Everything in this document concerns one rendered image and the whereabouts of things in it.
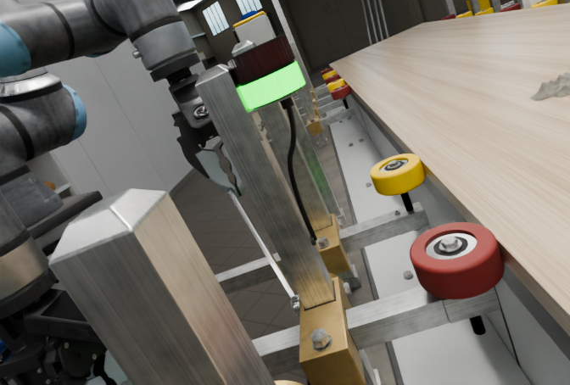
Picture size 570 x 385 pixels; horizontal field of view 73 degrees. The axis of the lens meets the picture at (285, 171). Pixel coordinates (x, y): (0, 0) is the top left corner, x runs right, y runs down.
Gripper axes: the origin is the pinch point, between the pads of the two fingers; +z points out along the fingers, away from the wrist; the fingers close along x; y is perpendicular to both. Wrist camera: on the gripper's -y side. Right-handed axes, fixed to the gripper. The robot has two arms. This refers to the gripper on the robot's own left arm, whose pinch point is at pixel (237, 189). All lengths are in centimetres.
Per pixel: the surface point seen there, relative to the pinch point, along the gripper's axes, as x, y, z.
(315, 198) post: -11.3, 4.0, 8.9
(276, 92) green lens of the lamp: -6.1, -21.8, -12.8
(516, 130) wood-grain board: -38.8, -11.6, 7.8
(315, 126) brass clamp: -42, 91, 18
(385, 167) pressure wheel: -22.6, -1.5, 7.6
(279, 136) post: -10.0, 4.6, -3.4
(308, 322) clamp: 0.4, -20.7, 10.6
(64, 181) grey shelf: 104, 269, 10
